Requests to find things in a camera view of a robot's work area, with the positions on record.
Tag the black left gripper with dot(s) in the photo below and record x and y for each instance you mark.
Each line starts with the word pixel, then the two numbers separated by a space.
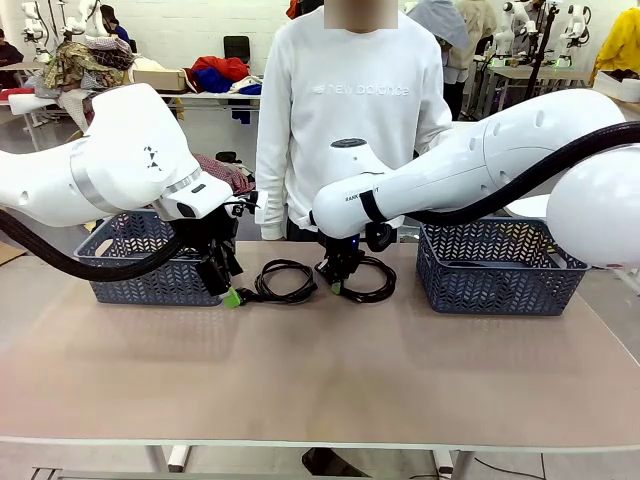
pixel 210 235

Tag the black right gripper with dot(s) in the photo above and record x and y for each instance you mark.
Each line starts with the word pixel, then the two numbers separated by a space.
pixel 342 255

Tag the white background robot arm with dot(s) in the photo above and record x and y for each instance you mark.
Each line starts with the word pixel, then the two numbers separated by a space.
pixel 92 20
pixel 507 25
pixel 32 15
pixel 575 30

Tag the person's right forearm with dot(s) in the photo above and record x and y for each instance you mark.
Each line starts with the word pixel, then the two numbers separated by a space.
pixel 270 200

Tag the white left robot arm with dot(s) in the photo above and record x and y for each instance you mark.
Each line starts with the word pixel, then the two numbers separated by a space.
pixel 115 165

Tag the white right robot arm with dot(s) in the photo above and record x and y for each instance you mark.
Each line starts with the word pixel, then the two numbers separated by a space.
pixel 450 170

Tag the blue-grey perforated plastic basket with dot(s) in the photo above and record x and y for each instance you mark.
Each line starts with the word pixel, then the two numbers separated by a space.
pixel 150 290
pixel 500 292

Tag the checked clothes on floor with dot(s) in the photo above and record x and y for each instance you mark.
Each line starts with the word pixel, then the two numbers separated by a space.
pixel 230 172

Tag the person in white sweatshirt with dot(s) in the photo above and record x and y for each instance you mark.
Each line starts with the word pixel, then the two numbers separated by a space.
pixel 350 125

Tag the white background table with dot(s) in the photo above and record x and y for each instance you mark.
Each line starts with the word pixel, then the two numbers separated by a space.
pixel 215 96

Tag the black object under table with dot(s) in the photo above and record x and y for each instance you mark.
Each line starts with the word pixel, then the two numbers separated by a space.
pixel 325 462

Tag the white table leg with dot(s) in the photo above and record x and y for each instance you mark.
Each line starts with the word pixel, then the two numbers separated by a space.
pixel 177 457
pixel 450 462

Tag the red and blue clothes pile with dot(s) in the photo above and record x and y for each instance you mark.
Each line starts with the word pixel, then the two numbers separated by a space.
pixel 220 70

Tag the beige cardboard box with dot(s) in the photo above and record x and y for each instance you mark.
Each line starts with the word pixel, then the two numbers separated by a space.
pixel 157 77

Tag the black office chair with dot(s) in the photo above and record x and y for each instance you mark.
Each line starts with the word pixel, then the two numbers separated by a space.
pixel 236 49

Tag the pile of patterned clothes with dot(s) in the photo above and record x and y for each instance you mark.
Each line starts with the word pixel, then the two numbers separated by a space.
pixel 85 65

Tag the white padded board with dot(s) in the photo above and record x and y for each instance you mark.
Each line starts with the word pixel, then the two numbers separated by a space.
pixel 35 102

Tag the background person in blue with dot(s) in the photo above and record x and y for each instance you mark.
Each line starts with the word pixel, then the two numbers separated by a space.
pixel 117 30

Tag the background person in grey hoodie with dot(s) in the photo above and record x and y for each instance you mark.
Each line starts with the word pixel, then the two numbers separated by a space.
pixel 445 25

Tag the grey background robot table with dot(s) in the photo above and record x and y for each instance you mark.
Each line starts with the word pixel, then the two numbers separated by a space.
pixel 550 75

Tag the background person in beige jacket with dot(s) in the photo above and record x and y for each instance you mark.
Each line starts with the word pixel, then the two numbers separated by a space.
pixel 482 20

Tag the black tripod pole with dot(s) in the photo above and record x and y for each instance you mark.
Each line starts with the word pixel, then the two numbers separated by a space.
pixel 540 60

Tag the background person in dark top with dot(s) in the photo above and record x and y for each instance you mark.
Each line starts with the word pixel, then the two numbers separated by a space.
pixel 10 52

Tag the white open box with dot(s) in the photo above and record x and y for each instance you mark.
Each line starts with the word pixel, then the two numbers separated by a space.
pixel 620 87

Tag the background person in yellow jacket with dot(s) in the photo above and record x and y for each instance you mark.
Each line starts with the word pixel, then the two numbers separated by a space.
pixel 622 45

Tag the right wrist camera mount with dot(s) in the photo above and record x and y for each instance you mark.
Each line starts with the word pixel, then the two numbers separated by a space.
pixel 305 220

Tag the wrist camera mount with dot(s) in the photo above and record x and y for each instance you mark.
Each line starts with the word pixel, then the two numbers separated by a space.
pixel 305 220
pixel 261 207

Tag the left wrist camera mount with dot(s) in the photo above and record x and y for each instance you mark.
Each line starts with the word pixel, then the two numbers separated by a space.
pixel 261 207

